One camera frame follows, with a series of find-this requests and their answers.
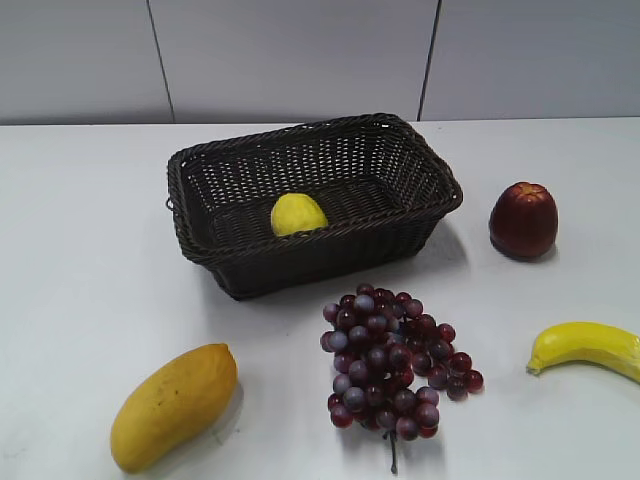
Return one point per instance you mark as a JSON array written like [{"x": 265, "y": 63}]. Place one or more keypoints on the black woven basket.
[{"x": 380, "y": 185}]

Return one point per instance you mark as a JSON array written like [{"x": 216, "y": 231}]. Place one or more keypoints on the yellow mango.
[{"x": 172, "y": 406}]

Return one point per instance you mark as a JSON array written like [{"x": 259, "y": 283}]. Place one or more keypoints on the yellow lemon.
[{"x": 296, "y": 212}]

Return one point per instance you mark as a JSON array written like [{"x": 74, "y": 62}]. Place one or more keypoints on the red apple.
[{"x": 524, "y": 221}]

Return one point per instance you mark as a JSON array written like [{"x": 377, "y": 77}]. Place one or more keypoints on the yellow banana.
[{"x": 594, "y": 343}]

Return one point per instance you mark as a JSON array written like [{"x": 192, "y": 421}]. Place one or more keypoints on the purple grape bunch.
[{"x": 393, "y": 362}]

